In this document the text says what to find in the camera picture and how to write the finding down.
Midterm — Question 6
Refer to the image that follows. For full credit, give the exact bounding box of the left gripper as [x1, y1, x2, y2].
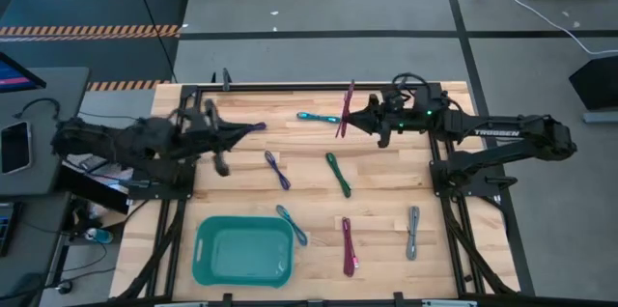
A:
[181, 98, 257, 178]

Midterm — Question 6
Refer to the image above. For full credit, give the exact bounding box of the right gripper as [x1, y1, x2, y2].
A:
[346, 94, 438, 149]

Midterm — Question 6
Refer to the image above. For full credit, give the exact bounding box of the green braided USB-C cable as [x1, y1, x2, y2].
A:
[324, 152, 352, 199]

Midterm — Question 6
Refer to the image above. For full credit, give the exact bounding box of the blue teal braided USB-C cable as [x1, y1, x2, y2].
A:
[275, 204, 309, 247]

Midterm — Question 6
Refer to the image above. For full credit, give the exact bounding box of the teal plastic bin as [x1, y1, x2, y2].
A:
[191, 214, 295, 290]

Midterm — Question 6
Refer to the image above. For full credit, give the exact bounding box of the grey braided USB-C cable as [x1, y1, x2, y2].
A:
[405, 206, 421, 262]

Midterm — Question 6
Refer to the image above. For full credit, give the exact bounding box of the clear water bottle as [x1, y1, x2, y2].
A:
[84, 227, 115, 244]

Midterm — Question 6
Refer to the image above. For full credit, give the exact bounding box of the black hazard-striped floor mat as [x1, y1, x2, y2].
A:
[0, 0, 192, 94]

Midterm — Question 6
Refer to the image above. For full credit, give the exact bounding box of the grey side table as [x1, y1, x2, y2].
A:
[0, 66, 91, 197]

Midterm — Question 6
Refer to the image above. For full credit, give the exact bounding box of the black smartphone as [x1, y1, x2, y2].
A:
[0, 121, 34, 176]

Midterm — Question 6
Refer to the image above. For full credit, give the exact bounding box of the black computer monitor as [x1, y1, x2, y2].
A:
[0, 50, 48, 94]

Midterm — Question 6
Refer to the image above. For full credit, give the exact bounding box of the black box on stand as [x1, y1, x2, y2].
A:
[568, 53, 618, 125]

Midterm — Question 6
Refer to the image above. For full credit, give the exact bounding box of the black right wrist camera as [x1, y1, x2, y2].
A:
[383, 88, 409, 110]

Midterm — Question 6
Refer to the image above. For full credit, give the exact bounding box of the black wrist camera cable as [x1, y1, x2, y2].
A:
[391, 72, 431, 100]

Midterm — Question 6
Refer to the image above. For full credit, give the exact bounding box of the black aluminium table frame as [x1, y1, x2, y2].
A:
[110, 82, 537, 307]

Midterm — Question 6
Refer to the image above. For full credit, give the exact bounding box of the thin black hanging cable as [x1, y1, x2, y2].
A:
[127, 0, 179, 84]

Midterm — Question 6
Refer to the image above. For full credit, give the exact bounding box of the black desk cable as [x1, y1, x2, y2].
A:
[13, 98, 62, 121]

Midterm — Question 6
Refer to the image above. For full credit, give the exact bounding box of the white floor cable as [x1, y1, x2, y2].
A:
[490, 0, 618, 56]

